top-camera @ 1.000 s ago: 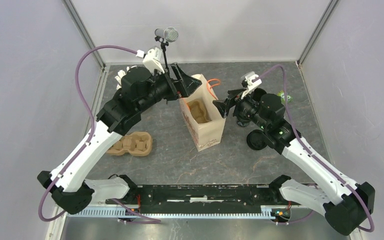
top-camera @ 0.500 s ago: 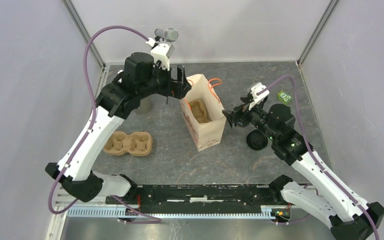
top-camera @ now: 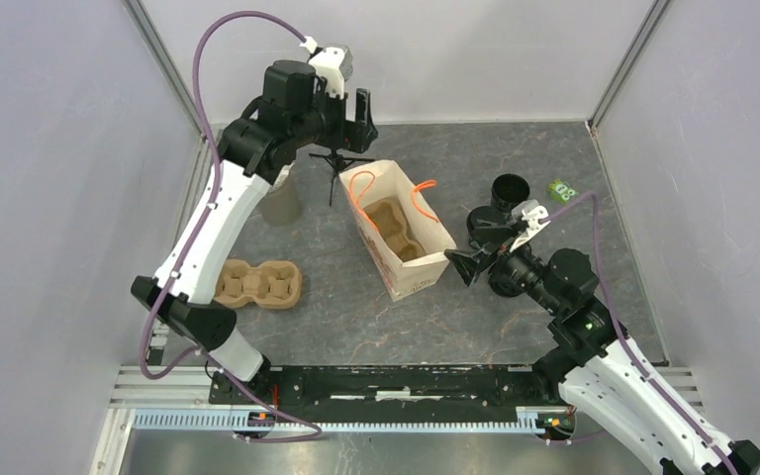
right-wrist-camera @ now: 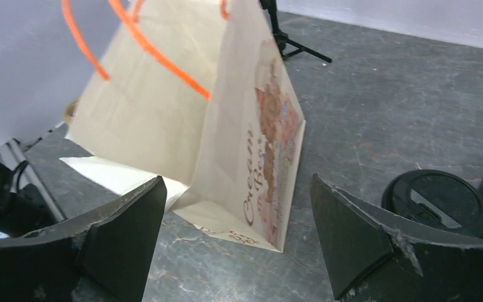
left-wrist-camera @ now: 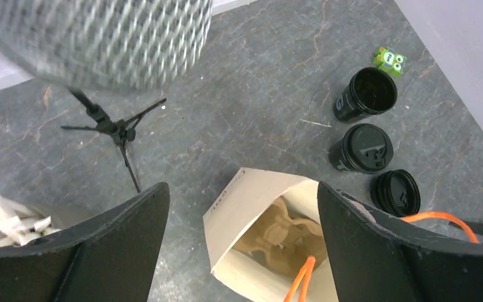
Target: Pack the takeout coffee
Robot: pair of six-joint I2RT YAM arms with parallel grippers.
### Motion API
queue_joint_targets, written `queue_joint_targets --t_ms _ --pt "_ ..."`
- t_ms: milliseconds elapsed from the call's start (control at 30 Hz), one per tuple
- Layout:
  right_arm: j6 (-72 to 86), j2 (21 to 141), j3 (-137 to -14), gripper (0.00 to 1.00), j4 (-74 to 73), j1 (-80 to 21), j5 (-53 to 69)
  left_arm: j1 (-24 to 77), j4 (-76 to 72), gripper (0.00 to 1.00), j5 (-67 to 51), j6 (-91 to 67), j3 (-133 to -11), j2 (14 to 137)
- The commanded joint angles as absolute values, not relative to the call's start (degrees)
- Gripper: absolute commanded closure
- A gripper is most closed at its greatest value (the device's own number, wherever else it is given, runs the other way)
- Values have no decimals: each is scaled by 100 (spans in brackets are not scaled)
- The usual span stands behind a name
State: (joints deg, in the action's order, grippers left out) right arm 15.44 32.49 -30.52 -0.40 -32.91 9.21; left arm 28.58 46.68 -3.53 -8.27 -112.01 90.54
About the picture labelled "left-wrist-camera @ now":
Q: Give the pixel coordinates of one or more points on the microphone on black tripod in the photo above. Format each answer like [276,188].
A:
[114,45]

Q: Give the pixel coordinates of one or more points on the brown paper takeout bag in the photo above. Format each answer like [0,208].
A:
[243,200]

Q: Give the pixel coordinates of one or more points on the black coffee cup with print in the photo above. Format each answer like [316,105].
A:
[364,148]

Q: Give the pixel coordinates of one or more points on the bundle of white wrapped straws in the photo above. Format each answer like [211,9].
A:
[19,224]

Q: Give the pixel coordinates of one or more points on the green toy block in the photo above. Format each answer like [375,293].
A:
[389,61]

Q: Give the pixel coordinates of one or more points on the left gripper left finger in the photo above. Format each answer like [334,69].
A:
[109,257]

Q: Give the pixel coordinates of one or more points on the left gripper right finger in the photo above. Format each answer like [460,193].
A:
[377,257]

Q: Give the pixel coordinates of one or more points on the brown cardboard cup carrier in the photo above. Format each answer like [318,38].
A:
[283,242]

